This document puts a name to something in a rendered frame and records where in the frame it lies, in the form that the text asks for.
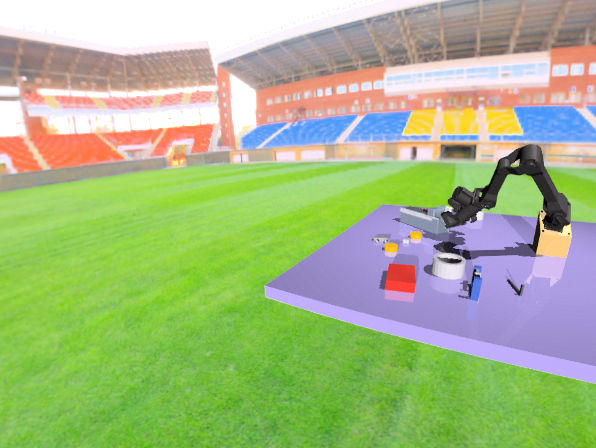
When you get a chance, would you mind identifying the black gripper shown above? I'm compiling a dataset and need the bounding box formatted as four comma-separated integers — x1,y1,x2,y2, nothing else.
442,205,477,229

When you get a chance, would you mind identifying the red block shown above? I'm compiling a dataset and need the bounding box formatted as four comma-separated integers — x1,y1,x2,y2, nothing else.
386,263,416,293

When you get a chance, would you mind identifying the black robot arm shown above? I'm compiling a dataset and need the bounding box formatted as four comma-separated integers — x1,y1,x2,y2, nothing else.
447,144,571,233

